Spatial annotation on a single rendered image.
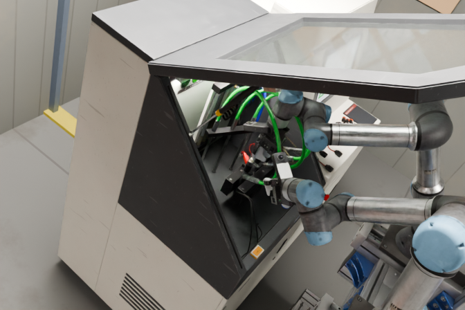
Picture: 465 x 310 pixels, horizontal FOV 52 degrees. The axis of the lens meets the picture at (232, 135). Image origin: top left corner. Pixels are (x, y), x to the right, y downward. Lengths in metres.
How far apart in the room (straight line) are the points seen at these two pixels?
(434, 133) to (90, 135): 1.23
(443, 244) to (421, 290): 0.17
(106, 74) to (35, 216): 1.39
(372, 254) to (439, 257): 0.91
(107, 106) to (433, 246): 1.14
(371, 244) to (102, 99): 1.20
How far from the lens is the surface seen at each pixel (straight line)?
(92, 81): 1.75
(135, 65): 1.56
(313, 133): 1.54
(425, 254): 1.19
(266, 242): 1.83
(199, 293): 1.92
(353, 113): 2.68
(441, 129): 1.65
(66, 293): 2.64
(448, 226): 1.16
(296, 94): 1.63
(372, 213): 1.42
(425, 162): 1.87
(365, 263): 2.07
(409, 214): 1.37
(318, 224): 1.40
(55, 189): 3.00
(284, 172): 1.53
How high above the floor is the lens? 2.32
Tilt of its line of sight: 39 degrees down
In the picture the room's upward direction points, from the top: 24 degrees clockwise
